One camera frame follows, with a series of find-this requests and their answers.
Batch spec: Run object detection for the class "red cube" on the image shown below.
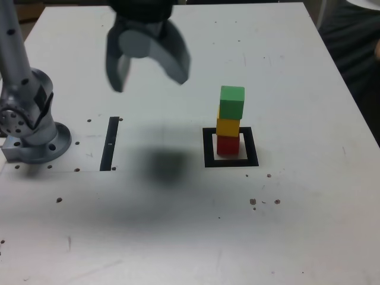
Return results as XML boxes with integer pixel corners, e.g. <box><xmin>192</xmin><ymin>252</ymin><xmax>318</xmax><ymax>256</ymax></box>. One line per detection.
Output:
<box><xmin>216</xmin><ymin>135</ymin><xmax>240</xmax><ymax>156</ymax></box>

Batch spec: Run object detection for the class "black tape square outline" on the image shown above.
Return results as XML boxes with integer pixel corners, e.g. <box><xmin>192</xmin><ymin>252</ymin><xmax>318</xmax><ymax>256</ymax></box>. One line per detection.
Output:
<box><xmin>202</xmin><ymin>126</ymin><xmax>259</xmax><ymax>169</ymax></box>

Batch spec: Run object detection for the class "green cube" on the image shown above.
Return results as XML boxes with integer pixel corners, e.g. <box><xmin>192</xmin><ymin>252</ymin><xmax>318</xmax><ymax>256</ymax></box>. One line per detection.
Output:
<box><xmin>218</xmin><ymin>85</ymin><xmax>246</xmax><ymax>120</ymax></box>

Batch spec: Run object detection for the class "brown cardboard box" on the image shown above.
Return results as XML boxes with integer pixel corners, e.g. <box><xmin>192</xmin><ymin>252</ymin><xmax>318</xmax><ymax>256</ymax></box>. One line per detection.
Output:
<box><xmin>16</xmin><ymin>4</ymin><xmax>45</xmax><ymax>22</ymax></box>

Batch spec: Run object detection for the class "white post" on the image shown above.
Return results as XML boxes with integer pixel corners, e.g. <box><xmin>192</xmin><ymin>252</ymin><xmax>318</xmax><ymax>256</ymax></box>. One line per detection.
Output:
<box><xmin>316</xmin><ymin>0</ymin><xmax>327</xmax><ymax>29</ymax></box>

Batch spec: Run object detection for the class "yellow cube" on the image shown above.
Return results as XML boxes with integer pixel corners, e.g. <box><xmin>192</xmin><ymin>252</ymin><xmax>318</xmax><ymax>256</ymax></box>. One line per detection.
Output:
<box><xmin>216</xmin><ymin>106</ymin><xmax>240</xmax><ymax>138</ymax></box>

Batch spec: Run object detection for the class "black tape strip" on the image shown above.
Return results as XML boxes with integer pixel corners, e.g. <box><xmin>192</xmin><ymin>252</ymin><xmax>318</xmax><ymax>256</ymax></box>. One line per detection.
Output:
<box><xmin>100</xmin><ymin>116</ymin><xmax>120</xmax><ymax>172</ymax></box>

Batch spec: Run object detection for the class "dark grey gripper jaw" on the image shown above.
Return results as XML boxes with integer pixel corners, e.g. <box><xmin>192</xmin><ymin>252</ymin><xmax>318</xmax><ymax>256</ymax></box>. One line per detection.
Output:
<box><xmin>104</xmin><ymin>17</ymin><xmax>131</xmax><ymax>93</ymax></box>

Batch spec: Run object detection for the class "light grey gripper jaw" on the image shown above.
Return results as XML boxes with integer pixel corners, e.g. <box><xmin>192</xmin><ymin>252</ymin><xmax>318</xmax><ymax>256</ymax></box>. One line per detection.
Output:
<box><xmin>118</xmin><ymin>20</ymin><xmax>192</xmax><ymax>86</ymax></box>

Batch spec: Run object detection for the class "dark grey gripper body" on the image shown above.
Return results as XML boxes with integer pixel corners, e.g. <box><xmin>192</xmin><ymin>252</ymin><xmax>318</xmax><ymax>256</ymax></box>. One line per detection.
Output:
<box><xmin>116</xmin><ymin>16</ymin><xmax>164</xmax><ymax>37</ymax></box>

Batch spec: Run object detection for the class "white round object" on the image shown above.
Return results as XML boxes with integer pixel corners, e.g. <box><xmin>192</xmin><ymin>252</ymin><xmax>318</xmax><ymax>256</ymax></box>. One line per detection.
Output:
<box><xmin>346</xmin><ymin>0</ymin><xmax>380</xmax><ymax>10</ymax></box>

